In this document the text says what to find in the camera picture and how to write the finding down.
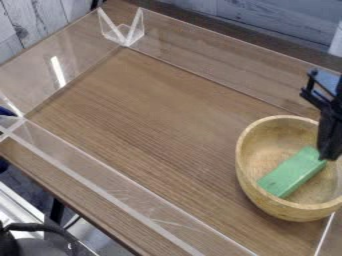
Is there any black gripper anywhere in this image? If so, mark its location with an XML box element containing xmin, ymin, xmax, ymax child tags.
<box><xmin>299</xmin><ymin>68</ymin><xmax>342</xmax><ymax>161</ymax></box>

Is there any green rectangular block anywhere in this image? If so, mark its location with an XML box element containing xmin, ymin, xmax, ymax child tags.
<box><xmin>257</xmin><ymin>146</ymin><xmax>327</xmax><ymax>198</ymax></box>

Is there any light wooden bowl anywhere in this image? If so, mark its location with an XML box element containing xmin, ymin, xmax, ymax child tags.
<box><xmin>235</xmin><ymin>115</ymin><xmax>342</xmax><ymax>222</ymax></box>

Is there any clear acrylic tray wall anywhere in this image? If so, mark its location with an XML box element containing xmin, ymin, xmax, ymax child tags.
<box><xmin>0</xmin><ymin>103</ymin><xmax>257</xmax><ymax>256</ymax></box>

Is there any clear acrylic corner bracket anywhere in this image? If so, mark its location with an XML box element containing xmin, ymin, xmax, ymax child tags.
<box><xmin>98</xmin><ymin>8</ymin><xmax>144</xmax><ymax>47</ymax></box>

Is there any black cable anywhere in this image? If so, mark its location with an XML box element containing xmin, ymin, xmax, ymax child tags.
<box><xmin>0</xmin><ymin>222</ymin><xmax>79</xmax><ymax>256</ymax></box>

